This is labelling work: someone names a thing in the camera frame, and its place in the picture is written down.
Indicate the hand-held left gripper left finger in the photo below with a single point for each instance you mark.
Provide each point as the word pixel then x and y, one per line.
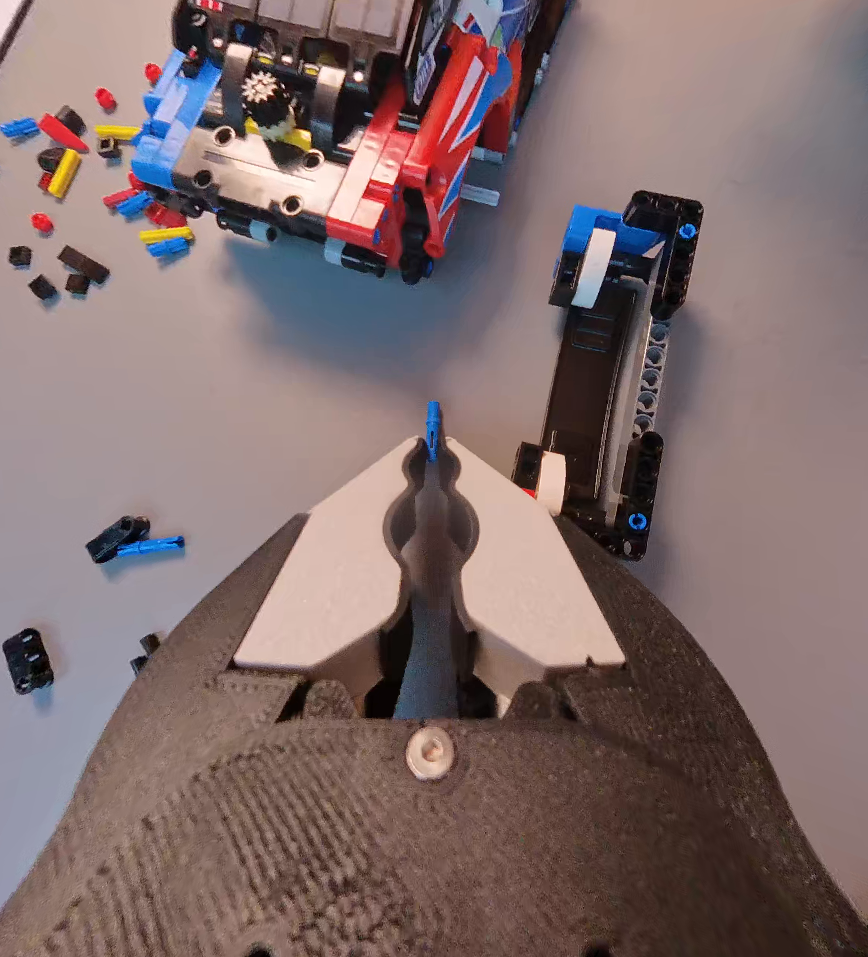
pixel 329 590

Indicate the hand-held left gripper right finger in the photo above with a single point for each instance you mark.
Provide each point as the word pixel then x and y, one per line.
pixel 538 590

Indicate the blue lego pin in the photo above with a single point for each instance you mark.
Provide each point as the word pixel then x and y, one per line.
pixel 153 546
pixel 434 422

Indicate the black lego frame sub-assembly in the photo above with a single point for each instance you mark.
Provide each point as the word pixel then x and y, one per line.
pixel 591 374

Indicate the small black lego piece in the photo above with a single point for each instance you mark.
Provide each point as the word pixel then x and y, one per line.
pixel 148 643

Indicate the black lego connector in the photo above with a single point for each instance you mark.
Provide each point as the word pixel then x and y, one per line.
pixel 114 540

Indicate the black holed lego piece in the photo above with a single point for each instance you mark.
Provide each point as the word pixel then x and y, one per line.
pixel 28 662

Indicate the red blue lego car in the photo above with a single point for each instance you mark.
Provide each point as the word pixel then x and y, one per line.
pixel 374 172

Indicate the pile of loose lego pieces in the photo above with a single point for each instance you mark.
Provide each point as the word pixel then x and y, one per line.
pixel 67 172

